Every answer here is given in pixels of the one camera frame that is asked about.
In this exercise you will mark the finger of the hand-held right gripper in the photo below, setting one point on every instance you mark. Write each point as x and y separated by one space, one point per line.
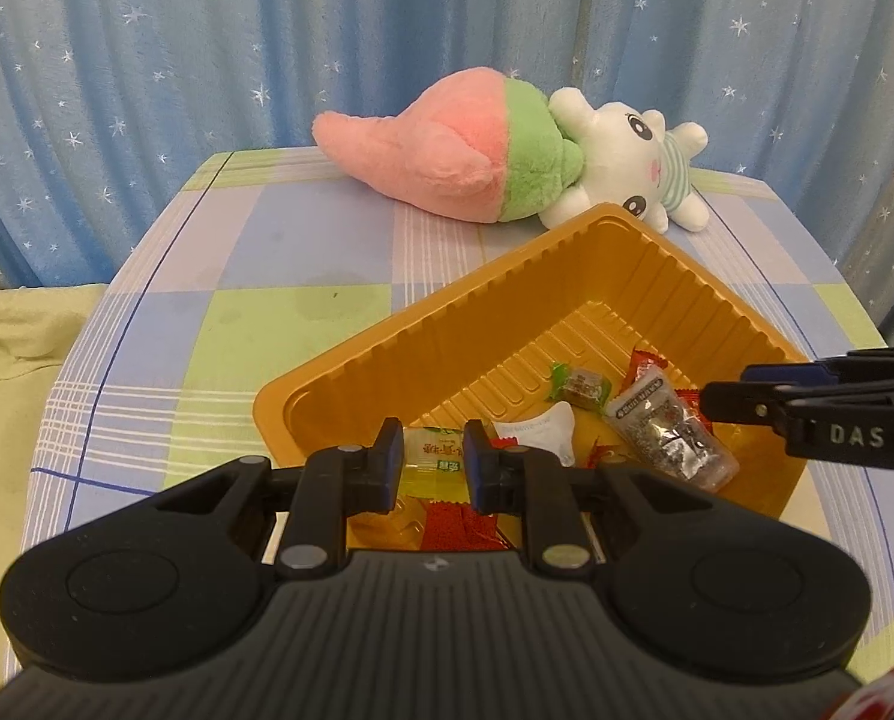
784 375
739 401

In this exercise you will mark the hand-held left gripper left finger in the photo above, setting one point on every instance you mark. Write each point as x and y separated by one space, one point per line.
394 461

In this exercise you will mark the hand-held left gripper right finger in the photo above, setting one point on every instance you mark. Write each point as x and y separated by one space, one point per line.
473 465

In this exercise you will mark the yellow green jelly packet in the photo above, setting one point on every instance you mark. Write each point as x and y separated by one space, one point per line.
436 457

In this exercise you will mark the red gold snack packet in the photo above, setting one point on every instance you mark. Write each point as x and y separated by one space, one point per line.
454 529

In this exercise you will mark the large green snack packet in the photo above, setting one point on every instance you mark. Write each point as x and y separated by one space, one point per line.
533 431

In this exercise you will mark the clear nut packet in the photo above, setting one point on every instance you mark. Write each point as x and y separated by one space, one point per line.
664 427

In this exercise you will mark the red cartoon print candy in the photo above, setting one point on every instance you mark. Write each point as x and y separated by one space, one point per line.
646 369

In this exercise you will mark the orange plastic tray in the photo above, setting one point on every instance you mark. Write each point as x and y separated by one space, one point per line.
447 345

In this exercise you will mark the small green snack packet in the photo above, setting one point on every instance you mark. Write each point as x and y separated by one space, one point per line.
582 384

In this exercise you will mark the plaid tablecloth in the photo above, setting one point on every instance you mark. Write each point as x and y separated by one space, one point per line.
192 360

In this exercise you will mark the white bunny plush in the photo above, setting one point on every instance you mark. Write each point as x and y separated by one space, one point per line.
612 150

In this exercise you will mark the pink green carrot plush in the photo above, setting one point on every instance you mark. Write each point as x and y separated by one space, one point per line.
447 142

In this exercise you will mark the light green cloth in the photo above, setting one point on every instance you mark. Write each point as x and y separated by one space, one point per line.
4 390

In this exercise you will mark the blue starry curtain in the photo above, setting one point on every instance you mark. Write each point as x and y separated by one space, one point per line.
192 52

